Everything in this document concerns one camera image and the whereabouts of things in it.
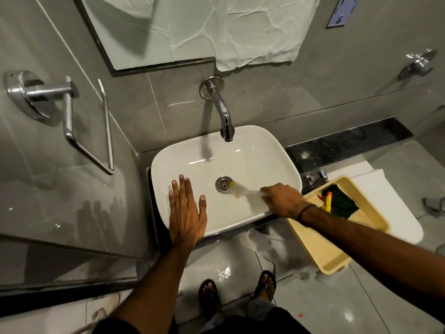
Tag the person's left little finger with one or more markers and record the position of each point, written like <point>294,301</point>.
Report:
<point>171,205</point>

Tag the chrome sink drain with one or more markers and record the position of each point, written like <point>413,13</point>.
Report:
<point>223,184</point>

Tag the person's right hand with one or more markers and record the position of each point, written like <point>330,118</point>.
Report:
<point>287,201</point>

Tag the wall mirror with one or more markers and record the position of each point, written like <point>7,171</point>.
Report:
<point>118,67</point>

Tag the blue wall plate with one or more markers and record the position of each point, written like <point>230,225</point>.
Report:
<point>342,10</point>

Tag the white ceramic sink basin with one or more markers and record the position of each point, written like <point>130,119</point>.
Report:
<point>250,159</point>

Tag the black granite shelf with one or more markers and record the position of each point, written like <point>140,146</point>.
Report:
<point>347,142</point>

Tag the person's right fingers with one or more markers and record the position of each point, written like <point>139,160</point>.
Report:
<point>269,198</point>

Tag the person's left hand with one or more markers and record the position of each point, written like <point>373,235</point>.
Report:
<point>186,222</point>

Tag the white brush with yellow bristles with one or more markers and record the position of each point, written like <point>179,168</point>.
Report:
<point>243,191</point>

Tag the person's left thumb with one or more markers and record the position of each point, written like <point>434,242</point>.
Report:
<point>203,208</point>

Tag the yellow plastic tray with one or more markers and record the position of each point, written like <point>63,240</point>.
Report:
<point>320,243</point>

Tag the dark trousers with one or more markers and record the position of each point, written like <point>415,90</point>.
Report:
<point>257,323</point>

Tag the person's left forearm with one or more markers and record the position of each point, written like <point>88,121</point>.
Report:
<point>156,288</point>

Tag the person's right forearm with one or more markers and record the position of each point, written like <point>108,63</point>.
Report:
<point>375,252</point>

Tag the black sandal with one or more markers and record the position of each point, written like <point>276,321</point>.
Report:
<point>265,285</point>
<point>209,297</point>

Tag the chrome wall tap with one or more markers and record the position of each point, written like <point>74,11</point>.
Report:
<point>419,64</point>

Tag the green scouring pad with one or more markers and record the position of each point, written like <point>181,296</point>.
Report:
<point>344,205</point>

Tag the chrome towel holder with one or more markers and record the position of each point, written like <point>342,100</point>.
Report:
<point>66,111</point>

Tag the yellow and red bottle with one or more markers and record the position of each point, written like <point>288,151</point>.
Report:
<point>328,202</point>

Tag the chrome wall faucet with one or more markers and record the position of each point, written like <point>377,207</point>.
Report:
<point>222,107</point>

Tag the white toilet lid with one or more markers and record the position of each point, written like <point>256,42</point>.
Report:
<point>393,205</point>

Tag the black wristband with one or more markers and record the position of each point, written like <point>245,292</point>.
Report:
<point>304,211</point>

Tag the person's left middle finger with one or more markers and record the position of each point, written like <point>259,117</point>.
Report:
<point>182,193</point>

